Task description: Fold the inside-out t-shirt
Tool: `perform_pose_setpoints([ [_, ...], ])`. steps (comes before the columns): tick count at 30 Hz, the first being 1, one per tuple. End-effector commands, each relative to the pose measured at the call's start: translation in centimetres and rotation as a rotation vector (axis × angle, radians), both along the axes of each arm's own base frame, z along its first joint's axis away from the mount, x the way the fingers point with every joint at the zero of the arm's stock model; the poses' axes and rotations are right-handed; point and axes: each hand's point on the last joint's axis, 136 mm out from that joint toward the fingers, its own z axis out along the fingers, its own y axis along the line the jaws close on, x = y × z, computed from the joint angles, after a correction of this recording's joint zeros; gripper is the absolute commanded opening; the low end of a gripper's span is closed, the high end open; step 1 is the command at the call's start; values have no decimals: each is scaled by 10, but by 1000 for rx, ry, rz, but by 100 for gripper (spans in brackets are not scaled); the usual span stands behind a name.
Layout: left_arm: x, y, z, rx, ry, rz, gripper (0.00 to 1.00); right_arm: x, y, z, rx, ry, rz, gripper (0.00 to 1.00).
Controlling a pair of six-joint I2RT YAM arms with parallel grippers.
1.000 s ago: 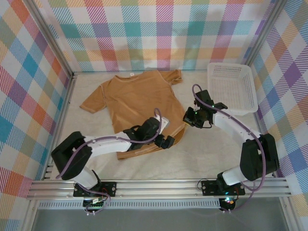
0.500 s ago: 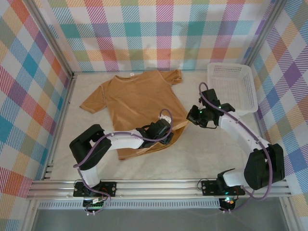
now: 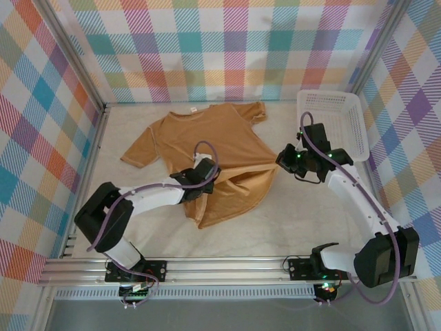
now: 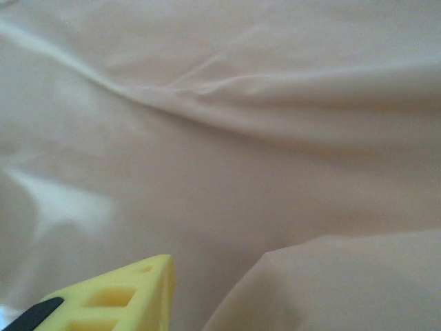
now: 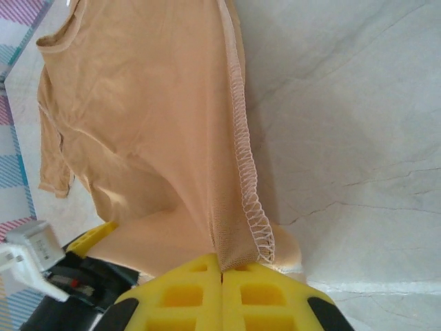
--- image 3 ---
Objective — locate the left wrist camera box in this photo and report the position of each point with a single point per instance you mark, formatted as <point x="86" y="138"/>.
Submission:
<point x="206" y="168"/>

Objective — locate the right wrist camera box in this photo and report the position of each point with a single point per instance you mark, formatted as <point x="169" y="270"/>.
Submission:
<point x="315" y="136"/>

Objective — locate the tan t-shirt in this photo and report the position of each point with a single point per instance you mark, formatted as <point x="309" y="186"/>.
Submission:
<point x="193" y="134"/>

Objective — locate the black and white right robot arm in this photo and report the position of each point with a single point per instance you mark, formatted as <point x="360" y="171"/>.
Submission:
<point x="379" y="262"/>

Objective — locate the aluminium frame post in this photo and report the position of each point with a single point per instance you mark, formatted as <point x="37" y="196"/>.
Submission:
<point x="379" y="45"/>
<point x="74" y="58"/>

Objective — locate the white plastic basket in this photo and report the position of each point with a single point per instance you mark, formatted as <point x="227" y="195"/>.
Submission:
<point x="344" y="110"/>

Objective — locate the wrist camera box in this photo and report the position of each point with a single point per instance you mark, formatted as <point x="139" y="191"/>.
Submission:
<point x="315" y="136"/>
<point x="206" y="168"/>

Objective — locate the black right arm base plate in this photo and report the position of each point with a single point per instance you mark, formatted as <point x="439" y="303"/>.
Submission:
<point x="299" y="270"/>

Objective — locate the aluminium frame leg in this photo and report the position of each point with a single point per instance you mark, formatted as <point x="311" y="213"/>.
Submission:
<point x="43" y="310"/>
<point x="411" y="310"/>

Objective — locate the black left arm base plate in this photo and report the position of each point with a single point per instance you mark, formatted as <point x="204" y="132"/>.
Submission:
<point x="156" y="269"/>

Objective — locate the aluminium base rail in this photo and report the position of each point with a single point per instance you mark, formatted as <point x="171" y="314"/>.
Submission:
<point x="224" y="270"/>

